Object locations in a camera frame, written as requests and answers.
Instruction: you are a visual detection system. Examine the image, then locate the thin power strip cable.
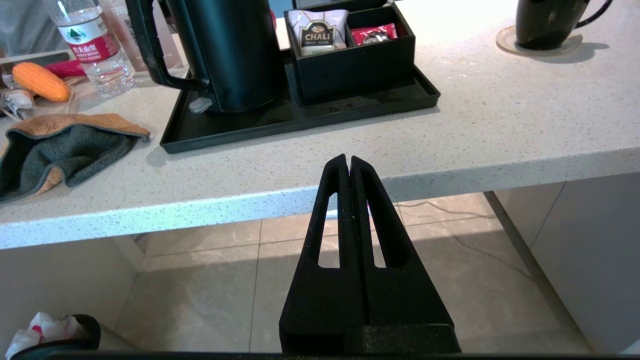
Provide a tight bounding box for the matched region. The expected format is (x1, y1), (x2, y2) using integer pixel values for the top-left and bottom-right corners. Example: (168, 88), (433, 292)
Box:
(397, 200), (533, 283)

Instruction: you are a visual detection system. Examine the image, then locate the yellow soft object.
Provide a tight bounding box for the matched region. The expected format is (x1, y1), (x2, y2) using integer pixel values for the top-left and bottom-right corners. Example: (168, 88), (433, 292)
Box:
(12, 61), (73, 103)

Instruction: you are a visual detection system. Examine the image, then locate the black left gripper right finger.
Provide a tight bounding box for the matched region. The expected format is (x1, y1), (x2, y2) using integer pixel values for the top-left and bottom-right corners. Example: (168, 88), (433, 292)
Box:
(349, 155), (462, 354)

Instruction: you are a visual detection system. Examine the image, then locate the pink red stick object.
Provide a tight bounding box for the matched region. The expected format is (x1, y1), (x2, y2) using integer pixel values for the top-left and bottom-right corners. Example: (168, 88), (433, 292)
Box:
(45, 60), (87, 78)

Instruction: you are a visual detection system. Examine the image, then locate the clear water bottle red cap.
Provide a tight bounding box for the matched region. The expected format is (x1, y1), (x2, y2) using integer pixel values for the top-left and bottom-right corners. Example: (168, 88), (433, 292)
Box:
(47, 0), (136, 98)

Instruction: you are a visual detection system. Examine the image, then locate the black serving tray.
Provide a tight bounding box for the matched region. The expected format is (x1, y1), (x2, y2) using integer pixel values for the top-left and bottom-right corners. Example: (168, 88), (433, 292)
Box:
(159, 50), (441, 154)

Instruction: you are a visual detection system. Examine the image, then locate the white tea bag packet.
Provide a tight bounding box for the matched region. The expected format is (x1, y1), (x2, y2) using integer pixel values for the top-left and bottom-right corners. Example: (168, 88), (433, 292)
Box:
(287, 9), (350, 57)

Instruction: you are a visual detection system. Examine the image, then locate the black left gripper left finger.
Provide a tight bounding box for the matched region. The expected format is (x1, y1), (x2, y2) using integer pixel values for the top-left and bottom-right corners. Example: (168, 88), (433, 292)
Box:
(279, 154), (370, 354)

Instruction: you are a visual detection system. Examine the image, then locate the white cabinet under counter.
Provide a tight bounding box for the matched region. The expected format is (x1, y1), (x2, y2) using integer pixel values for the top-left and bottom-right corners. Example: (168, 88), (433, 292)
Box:
(484, 172), (640, 356)

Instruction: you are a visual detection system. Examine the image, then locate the crumpled clear wrapper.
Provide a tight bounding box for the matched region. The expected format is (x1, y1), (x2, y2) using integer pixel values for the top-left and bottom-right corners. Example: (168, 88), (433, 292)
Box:
(0, 87), (37, 120)

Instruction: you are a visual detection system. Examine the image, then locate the black mug white inside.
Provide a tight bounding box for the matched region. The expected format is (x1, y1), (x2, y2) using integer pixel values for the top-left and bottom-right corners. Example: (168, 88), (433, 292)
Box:
(515, 0), (614, 51)

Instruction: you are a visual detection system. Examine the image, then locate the black trash bin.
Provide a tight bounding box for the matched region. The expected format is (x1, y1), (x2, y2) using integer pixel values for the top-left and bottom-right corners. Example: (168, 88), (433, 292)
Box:
(5, 312), (102, 358)

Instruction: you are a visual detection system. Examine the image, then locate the black cloth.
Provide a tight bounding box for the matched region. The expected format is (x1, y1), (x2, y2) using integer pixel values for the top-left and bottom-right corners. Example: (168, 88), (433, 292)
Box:
(0, 124), (137, 204)

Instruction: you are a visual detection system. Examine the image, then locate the red coffee sachet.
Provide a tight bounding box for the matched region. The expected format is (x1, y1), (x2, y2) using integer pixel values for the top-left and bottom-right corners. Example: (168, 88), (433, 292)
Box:
(350, 22), (399, 47)

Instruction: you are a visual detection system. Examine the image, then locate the black electric kettle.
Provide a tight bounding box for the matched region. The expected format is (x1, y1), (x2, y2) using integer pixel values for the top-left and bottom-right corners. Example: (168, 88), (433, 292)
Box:
(125, 0), (290, 114)

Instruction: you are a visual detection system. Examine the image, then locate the clear glass coaster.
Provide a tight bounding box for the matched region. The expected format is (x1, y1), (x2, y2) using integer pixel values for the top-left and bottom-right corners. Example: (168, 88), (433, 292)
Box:
(496, 25), (584, 57)

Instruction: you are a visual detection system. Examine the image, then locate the black compartment box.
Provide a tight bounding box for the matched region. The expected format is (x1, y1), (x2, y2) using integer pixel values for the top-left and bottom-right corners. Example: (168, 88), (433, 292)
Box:
(284, 0), (417, 107)

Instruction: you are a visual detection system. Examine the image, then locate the brown cork board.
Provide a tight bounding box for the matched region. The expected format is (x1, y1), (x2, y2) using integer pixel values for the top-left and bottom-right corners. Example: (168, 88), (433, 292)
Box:
(7, 113), (151, 142)

